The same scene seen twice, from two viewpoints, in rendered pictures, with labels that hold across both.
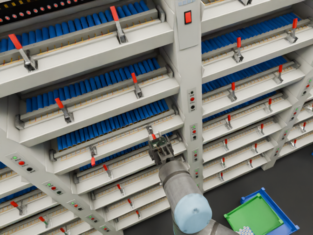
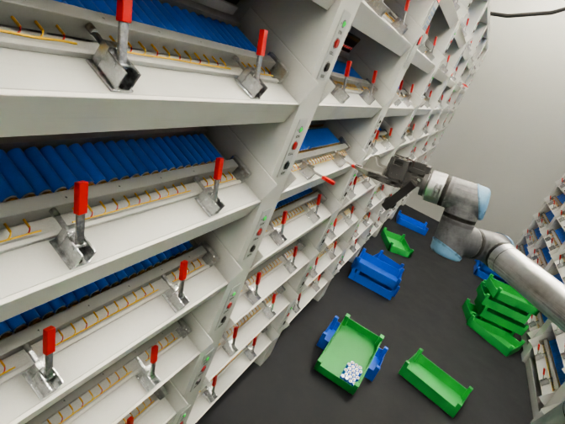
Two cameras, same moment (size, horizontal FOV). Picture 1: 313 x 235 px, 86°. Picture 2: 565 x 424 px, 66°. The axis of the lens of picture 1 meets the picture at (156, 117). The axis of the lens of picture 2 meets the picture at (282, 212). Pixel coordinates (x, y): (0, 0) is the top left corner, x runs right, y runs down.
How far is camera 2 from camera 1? 1.28 m
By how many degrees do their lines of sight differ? 56
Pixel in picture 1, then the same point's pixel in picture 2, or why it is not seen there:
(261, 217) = (355, 348)
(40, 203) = (198, 286)
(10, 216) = (150, 316)
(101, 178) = (267, 244)
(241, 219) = (334, 362)
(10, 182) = (230, 195)
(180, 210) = (483, 191)
